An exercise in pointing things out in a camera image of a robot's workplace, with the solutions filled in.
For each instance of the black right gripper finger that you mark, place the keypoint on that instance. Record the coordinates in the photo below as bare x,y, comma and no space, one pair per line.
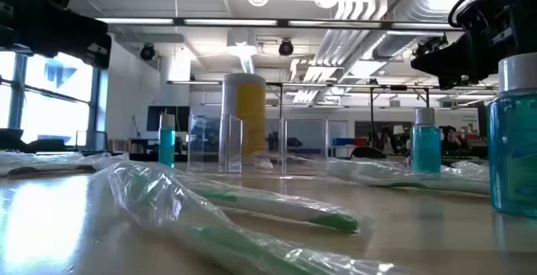
465,78
444,62

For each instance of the blue mouthwash bottle white cap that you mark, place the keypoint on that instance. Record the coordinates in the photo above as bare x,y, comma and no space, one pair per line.
167,145
516,149
425,149

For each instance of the pink toothbrush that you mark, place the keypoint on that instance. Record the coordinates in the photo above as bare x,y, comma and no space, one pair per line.
470,166

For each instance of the clear acrylic organizer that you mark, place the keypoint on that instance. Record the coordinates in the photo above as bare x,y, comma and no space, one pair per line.
230,145

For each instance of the black ceiling spotlight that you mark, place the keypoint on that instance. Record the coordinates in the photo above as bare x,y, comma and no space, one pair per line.
286,48
430,45
147,51

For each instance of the person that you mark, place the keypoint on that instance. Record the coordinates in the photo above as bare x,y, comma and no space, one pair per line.
451,138

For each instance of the large room window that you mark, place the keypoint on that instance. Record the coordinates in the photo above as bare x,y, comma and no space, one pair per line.
54,99

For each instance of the white canister with yellow label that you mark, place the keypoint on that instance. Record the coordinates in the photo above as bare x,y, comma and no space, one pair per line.
251,99

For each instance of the silver ventilation duct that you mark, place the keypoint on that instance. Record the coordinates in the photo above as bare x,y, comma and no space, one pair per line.
411,2

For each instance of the black metal stand frame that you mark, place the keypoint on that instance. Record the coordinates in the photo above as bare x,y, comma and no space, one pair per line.
371,115

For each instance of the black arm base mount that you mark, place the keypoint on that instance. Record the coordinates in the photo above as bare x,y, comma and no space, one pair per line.
12,138

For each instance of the dark wall monitor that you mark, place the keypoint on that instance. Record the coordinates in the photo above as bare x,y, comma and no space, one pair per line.
168,117

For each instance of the long ceiling light rail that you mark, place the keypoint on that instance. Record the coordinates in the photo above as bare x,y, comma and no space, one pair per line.
230,22

